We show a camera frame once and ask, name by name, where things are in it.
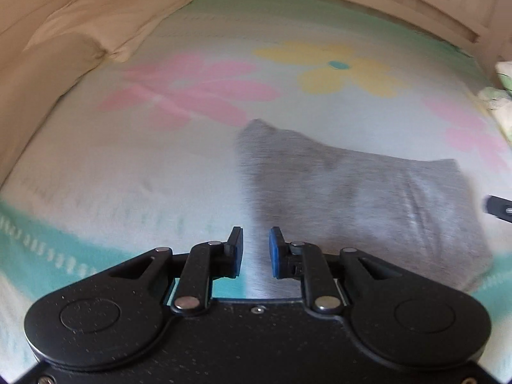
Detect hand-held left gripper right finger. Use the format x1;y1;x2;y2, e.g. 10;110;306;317
269;226;405;315

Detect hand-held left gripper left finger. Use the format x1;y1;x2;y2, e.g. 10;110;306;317
108;226;244;315

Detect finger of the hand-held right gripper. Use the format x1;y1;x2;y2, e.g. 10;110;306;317
482;194;512;225

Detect grey pants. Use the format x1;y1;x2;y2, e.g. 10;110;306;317
234;118;494;293

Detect floral printed blanket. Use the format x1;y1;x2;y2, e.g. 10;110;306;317
0;0;512;380

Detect beige bolster cushion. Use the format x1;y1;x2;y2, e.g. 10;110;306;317
0;34;107;187

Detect beige pillow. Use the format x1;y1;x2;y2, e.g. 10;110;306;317
23;0;211;63

